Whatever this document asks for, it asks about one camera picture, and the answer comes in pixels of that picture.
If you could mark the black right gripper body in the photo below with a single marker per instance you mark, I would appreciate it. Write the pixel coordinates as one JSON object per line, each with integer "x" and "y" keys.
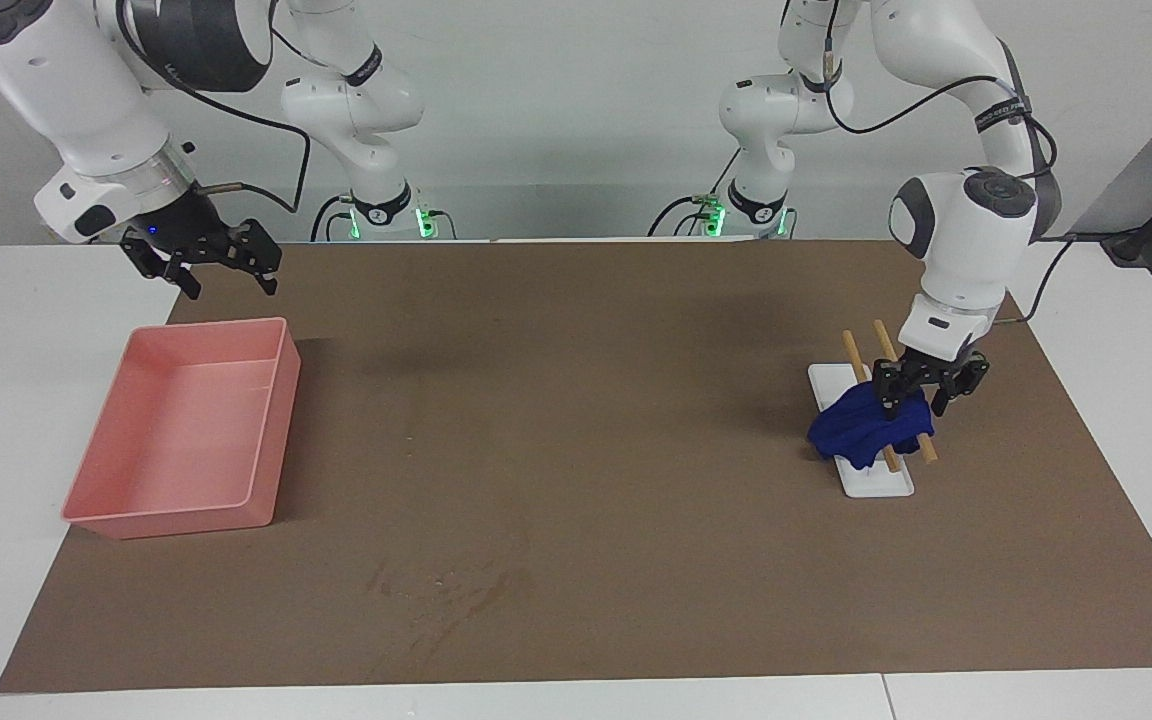
{"x": 181, "y": 225}

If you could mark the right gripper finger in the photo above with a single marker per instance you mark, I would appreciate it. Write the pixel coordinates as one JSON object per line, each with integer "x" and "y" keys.
{"x": 161, "y": 262}
{"x": 258, "y": 250}

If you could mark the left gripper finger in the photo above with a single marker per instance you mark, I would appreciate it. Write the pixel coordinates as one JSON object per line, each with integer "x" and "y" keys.
{"x": 888, "y": 390}
{"x": 961, "y": 385}

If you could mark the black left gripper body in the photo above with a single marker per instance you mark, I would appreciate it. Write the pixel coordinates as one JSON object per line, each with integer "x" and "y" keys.
{"x": 936, "y": 368}

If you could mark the blue towel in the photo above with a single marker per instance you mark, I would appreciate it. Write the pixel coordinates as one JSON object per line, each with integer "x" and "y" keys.
{"x": 851, "y": 430}

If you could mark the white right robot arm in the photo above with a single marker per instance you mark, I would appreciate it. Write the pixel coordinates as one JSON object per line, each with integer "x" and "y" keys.
{"x": 66, "y": 90}

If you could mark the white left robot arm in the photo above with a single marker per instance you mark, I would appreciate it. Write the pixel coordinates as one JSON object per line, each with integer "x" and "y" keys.
{"x": 966, "y": 240}

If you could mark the wooden rack rod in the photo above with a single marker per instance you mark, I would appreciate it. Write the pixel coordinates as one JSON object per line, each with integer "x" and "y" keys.
{"x": 883, "y": 340}
{"x": 853, "y": 355}

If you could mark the pink plastic bin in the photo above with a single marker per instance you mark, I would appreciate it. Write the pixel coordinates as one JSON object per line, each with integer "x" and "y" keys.
{"x": 186, "y": 430}

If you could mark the grey partition panel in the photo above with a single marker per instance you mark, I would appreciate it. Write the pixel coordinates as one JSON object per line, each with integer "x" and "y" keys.
{"x": 1151, "y": 165}

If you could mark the brown table mat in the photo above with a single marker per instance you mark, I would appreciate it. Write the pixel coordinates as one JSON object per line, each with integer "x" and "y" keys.
{"x": 586, "y": 450}

